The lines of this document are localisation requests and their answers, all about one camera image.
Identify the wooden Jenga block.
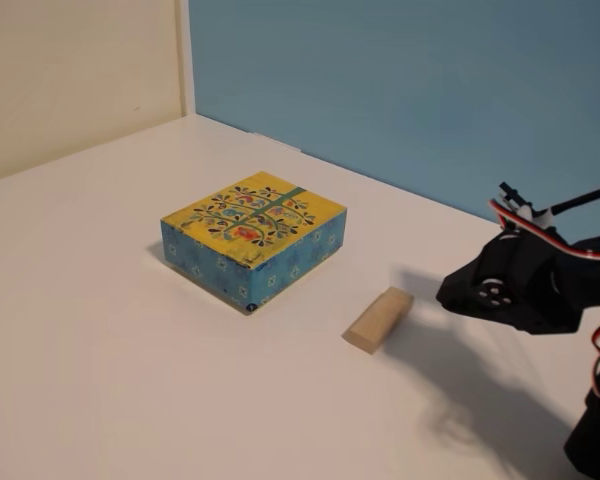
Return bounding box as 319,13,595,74
341,286,414,356

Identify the black camera cable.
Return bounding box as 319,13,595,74
497,181,600,217

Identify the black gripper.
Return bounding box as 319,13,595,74
435,233,589,336

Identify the yellow blue floral box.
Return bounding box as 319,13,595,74
159,171,349,315

